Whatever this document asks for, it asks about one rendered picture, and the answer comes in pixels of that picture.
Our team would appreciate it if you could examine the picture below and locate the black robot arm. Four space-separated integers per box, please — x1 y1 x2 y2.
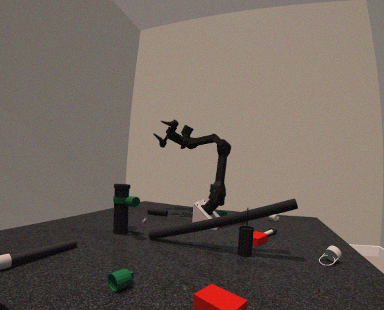
177 125 232 215

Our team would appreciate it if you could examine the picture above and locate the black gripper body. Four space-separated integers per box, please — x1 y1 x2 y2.
159 119 181 148

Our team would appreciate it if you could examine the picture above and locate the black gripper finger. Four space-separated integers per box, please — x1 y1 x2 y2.
161 121 174 126
154 133 163 144

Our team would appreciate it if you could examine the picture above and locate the small white cylinder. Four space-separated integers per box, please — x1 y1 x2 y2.
269 214 279 222

